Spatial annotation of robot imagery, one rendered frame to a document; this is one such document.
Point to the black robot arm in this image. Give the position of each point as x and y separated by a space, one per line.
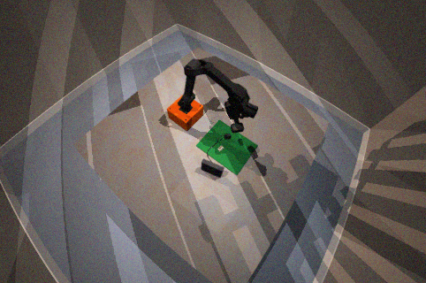
237 94

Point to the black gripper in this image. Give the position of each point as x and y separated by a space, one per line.
237 127

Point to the green circuit board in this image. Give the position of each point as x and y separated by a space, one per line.
231 153

